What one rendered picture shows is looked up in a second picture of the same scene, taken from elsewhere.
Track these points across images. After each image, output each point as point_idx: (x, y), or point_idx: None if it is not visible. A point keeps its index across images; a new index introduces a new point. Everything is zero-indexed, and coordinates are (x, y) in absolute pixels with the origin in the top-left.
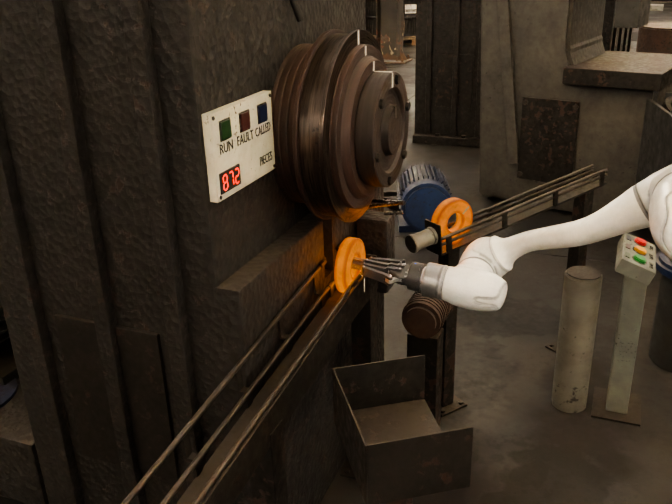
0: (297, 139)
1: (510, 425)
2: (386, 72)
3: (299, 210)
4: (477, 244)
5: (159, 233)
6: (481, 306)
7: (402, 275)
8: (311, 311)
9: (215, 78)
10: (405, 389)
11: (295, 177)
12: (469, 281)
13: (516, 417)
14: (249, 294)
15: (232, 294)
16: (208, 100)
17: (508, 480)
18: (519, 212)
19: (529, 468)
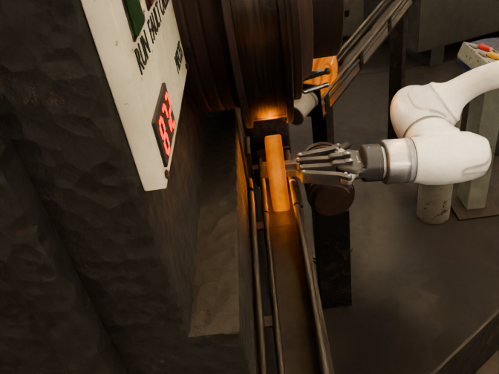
0: (229, 4)
1: (402, 255)
2: None
3: (202, 122)
4: (417, 99)
5: (41, 293)
6: (469, 177)
7: (359, 168)
8: (272, 261)
9: None
10: (490, 347)
11: (219, 76)
12: (452, 152)
13: (401, 245)
14: (243, 316)
15: (227, 338)
16: None
17: (440, 317)
18: (370, 47)
19: (448, 295)
